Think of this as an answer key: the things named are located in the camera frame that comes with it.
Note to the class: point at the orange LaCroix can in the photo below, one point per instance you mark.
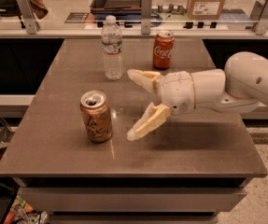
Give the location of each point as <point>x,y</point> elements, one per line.
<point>96,115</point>

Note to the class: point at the grey metal bracket middle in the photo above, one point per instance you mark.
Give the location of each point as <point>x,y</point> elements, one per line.
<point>146,16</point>

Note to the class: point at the clear plastic water bottle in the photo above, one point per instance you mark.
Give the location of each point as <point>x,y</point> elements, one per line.
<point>111,38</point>

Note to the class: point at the grey open bin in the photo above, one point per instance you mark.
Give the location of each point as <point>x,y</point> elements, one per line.
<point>118,0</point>

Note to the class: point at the grey metal bracket right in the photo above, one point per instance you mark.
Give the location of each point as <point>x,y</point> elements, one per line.
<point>261,26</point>

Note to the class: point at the grey table base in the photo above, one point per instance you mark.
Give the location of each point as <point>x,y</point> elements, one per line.
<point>133,205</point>

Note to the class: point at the cardboard box with label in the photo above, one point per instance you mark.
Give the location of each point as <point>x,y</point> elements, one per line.
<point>204,9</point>

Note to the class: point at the grey metal bracket left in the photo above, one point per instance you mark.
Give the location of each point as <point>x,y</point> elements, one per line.
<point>31,24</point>

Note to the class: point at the colourful trash pile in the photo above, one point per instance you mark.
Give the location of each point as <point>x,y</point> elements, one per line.
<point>21,212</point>

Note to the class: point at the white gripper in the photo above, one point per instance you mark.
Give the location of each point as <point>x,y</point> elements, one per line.
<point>177,92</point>

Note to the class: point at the red Coca-Cola can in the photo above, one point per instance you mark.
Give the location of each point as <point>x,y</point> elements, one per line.
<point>162,50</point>

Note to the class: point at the grey metal bracket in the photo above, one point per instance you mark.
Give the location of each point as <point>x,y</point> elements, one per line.
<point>261,26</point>
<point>146,16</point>
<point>31,24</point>

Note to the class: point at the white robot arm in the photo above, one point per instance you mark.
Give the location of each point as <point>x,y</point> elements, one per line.
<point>236,88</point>

